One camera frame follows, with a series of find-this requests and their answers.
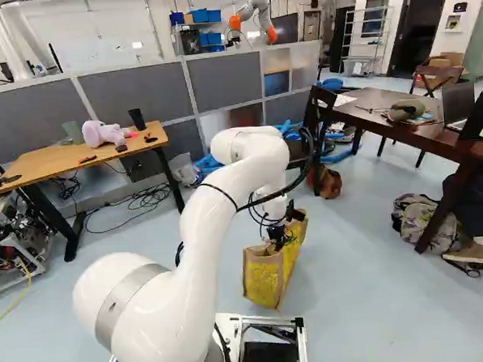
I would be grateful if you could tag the person's legs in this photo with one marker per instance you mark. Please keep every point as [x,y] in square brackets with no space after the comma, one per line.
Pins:
[473,205]

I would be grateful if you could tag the black cup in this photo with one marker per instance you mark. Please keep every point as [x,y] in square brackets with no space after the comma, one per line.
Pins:
[138,119]

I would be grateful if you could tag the grey office partition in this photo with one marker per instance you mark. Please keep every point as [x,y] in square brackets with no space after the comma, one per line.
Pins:
[139,93]

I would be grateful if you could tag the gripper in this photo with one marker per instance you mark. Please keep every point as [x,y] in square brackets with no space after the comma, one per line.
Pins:
[276,235]

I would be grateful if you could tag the grey laptop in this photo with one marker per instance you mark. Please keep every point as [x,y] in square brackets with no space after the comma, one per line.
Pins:
[456,105]

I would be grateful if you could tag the white paper sheets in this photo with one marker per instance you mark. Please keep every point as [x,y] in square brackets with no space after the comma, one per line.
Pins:
[340,100]

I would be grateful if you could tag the dark brown wooden table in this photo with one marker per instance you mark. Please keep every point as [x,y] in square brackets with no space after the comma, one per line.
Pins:
[417,133]

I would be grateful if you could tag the small black block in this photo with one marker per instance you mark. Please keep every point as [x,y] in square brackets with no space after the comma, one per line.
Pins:
[121,147]

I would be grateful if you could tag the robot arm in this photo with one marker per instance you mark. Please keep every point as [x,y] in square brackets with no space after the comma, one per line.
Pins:
[163,315]

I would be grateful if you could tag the olive green cap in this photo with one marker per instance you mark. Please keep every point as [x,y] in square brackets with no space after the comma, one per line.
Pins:
[408,108]

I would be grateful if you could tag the yellow and brown paper bag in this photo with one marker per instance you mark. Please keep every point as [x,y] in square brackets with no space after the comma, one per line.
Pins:
[267,277]

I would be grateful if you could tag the translucent green cup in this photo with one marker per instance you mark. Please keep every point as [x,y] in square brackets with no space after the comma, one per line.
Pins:
[73,133]

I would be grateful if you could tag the black and red tool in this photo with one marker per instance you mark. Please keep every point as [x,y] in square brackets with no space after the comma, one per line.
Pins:
[151,138]

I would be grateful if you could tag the orange and black tool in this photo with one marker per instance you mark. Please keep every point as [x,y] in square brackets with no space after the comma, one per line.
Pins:
[88,158]

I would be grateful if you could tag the flat black object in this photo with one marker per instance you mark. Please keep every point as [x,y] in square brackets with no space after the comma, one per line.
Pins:
[6,180]

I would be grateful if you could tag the light wooden table black legs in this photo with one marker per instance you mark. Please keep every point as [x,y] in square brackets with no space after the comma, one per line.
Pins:
[82,150]

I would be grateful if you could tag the clear plastic bag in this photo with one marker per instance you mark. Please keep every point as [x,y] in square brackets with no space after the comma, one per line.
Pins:
[183,170]

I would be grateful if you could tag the dark wooden chair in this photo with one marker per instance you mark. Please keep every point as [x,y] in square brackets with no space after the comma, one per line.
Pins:
[320,104]

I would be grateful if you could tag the metal equipment cart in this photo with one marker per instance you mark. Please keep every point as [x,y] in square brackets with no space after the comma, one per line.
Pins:
[9,242]

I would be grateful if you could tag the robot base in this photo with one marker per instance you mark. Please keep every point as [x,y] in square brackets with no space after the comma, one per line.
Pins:
[270,350]

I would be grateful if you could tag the pink plush toy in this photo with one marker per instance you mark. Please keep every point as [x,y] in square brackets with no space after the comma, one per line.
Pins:
[99,133]

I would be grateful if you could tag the patterned grey backpack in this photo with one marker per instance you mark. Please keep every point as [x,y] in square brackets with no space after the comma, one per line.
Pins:
[419,220]

